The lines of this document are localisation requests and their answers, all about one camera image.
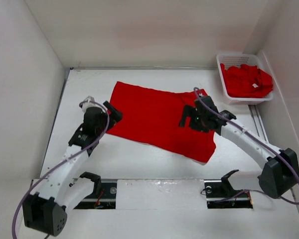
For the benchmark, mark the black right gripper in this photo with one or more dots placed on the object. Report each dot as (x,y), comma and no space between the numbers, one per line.
(191,111)

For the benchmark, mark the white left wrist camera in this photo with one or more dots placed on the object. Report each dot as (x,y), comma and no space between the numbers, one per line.
(87,103)

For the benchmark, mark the red t-shirts in basket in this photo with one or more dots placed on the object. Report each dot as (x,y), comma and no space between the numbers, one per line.
(246,81)

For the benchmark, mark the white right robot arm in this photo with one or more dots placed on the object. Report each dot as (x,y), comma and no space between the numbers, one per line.
(280,168)

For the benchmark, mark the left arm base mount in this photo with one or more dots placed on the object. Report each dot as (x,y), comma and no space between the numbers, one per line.
(103,196)

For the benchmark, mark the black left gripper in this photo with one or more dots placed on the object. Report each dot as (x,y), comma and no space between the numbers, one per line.
(115,115)

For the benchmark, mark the red t-shirt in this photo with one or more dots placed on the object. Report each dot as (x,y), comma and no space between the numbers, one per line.
(152,117)

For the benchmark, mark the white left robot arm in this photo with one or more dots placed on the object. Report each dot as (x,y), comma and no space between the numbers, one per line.
(46,206)

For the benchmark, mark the white plastic basket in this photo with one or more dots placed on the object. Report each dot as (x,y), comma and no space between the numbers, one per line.
(237,59)

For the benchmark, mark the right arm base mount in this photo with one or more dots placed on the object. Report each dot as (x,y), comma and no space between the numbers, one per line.
(220,194)

